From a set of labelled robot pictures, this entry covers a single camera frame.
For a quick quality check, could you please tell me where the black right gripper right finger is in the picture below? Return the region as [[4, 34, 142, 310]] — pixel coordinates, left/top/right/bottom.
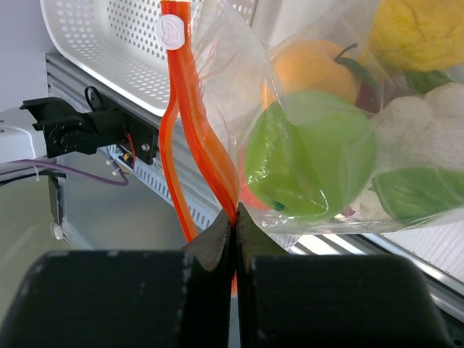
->
[[235, 206, 452, 347]]

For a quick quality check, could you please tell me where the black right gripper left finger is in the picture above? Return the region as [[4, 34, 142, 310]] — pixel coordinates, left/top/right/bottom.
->
[[1, 213, 234, 347]]

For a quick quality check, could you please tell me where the green apple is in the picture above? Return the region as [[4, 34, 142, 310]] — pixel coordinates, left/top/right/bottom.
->
[[244, 91, 377, 222]]

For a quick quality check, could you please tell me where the white cauliflower with leaves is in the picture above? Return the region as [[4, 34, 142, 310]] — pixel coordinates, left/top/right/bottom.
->
[[351, 70, 463, 225]]

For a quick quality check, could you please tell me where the clear zip top bag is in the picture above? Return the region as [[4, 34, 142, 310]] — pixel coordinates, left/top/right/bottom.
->
[[154, 1, 463, 241]]

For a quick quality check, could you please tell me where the orange fruit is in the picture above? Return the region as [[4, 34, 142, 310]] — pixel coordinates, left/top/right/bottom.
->
[[272, 39, 360, 104]]

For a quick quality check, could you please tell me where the yellow lemon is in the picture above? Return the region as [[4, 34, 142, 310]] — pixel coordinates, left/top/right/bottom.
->
[[367, 1, 463, 71]]

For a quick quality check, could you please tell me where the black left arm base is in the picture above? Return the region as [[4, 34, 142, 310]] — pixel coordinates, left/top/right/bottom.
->
[[20, 86, 159, 166]]

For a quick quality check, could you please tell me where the white perforated plastic basket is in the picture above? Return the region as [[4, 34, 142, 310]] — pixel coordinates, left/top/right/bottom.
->
[[41, 1, 266, 120]]

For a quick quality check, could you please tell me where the slotted cable duct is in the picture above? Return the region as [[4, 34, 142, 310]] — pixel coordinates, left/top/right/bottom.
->
[[106, 145, 220, 230]]

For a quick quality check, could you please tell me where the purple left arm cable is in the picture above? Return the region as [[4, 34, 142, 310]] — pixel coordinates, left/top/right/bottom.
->
[[0, 159, 131, 188]]

